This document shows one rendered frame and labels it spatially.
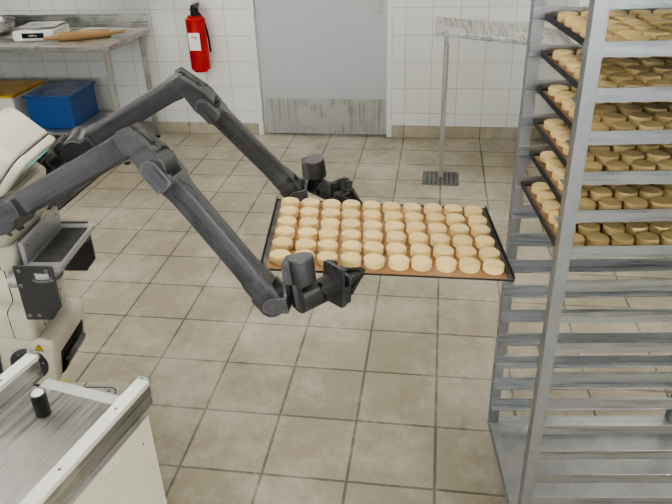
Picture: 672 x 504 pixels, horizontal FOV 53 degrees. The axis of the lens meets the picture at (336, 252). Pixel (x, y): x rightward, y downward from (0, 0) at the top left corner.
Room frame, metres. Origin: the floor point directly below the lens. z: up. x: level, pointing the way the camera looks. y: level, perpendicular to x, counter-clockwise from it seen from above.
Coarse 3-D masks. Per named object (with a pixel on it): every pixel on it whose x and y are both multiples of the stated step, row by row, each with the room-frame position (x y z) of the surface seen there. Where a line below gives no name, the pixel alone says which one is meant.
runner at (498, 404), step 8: (496, 400) 1.74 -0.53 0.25; (504, 400) 1.74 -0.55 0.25; (512, 400) 1.74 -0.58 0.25; (520, 400) 1.74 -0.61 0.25; (528, 400) 1.74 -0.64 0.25; (496, 408) 1.73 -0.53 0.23; (504, 408) 1.72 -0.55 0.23; (512, 408) 1.72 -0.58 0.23; (520, 408) 1.72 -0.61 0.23; (528, 408) 1.72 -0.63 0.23; (640, 408) 1.70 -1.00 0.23; (648, 408) 1.70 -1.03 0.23; (656, 408) 1.70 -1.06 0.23; (664, 408) 1.70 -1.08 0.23
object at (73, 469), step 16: (144, 384) 1.09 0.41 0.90; (128, 400) 1.05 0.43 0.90; (144, 400) 1.08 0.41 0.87; (112, 416) 1.00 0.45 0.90; (128, 416) 1.03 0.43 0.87; (96, 432) 0.96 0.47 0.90; (112, 432) 0.98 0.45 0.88; (80, 448) 0.92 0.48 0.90; (96, 448) 0.94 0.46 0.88; (112, 448) 0.97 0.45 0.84; (64, 464) 0.88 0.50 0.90; (80, 464) 0.89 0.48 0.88; (96, 464) 0.93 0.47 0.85; (48, 480) 0.84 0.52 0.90; (64, 480) 0.85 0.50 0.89; (80, 480) 0.89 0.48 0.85; (32, 496) 0.81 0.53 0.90; (48, 496) 0.82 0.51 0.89; (64, 496) 0.85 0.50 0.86
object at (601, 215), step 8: (664, 208) 1.32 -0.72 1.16; (584, 216) 1.32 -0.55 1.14; (592, 216) 1.32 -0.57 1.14; (600, 216) 1.32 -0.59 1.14; (608, 216) 1.32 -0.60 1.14; (616, 216) 1.32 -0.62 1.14; (624, 216) 1.32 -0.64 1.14; (632, 216) 1.32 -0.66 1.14; (640, 216) 1.32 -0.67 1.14; (648, 216) 1.32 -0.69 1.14; (656, 216) 1.32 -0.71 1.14; (664, 216) 1.32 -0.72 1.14
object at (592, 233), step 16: (544, 192) 1.64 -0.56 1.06; (544, 208) 1.56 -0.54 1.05; (576, 224) 1.48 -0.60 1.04; (592, 224) 1.44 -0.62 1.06; (608, 224) 1.44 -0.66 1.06; (624, 224) 1.47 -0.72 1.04; (640, 224) 1.43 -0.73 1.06; (656, 224) 1.43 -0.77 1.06; (576, 240) 1.36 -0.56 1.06; (592, 240) 1.36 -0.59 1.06; (608, 240) 1.36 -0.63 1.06; (624, 240) 1.35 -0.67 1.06; (640, 240) 1.36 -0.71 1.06; (656, 240) 1.35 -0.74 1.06
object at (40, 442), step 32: (0, 416) 1.08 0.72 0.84; (32, 416) 1.08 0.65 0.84; (64, 416) 1.07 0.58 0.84; (96, 416) 1.07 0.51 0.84; (0, 448) 0.99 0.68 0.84; (32, 448) 0.98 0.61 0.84; (64, 448) 0.98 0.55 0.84; (128, 448) 1.00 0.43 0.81; (0, 480) 0.90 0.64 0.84; (32, 480) 0.90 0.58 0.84; (96, 480) 0.91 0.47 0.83; (128, 480) 0.98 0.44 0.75; (160, 480) 1.07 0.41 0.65
